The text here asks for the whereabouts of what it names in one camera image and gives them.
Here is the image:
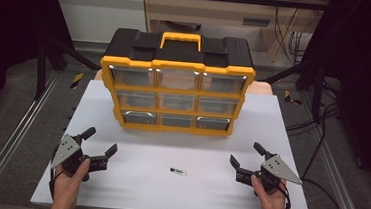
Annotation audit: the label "black curtain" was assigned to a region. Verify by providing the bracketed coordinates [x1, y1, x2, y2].
[0, 0, 79, 141]
[292, 0, 371, 202]

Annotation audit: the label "clear plastic drawer bin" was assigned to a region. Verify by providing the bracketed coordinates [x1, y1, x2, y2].
[108, 65, 156, 89]

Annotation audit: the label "white cabinet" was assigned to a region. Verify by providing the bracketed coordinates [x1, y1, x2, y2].
[43, 0, 150, 47]

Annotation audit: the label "right hand-held gripper cable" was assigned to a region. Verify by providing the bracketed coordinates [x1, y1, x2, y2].
[276, 179, 294, 209]

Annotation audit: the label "yellow black tape marker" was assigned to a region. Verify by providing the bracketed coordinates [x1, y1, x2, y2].
[69, 71, 86, 90]

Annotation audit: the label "person's right hand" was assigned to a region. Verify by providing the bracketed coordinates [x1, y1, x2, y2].
[249, 174, 292, 209]

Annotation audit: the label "black metal stand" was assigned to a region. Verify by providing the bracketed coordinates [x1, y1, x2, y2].
[259, 57, 327, 123]
[32, 36, 104, 106]

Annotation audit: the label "yellow black organizer cabinet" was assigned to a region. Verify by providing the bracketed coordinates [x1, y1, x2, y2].
[94, 26, 259, 140]

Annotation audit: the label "person's left hand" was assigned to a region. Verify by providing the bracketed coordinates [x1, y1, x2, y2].
[50, 155, 92, 208]

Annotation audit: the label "light wooden board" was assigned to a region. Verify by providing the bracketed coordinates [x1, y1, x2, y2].
[94, 68, 274, 96]

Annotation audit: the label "bundle of hanging cables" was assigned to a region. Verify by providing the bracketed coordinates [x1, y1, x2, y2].
[270, 4, 317, 65]

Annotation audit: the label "light wooden cabinet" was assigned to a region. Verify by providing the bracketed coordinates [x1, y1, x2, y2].
[136, 0, 326, 67]

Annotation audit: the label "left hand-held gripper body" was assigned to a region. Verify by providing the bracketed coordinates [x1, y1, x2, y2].
[50, 132, 111, 180]

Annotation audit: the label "grid of clear drawers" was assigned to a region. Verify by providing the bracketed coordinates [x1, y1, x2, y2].
[105, 64, 248, 133]

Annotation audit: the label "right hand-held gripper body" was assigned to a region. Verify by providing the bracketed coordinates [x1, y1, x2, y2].
[234, 150, 306, 196]

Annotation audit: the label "aluminium rail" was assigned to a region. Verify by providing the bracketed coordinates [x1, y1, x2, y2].
[0, 66, 62, 209]
[294, 93, 371, 209]

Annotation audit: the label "black floor cables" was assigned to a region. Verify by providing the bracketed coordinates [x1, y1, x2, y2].
[279, 76, 358, 209]

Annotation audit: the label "small black metal bit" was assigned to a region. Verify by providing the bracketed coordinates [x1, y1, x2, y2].
[169, 166, 187, 177]

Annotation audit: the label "hand-held gripper cable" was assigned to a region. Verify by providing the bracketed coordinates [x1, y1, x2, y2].
[47, 143, 68, 200]
[276, 179, 294, 209]

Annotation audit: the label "left hand-held gripper cable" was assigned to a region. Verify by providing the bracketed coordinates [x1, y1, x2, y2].
[47, 143, 68, 200]

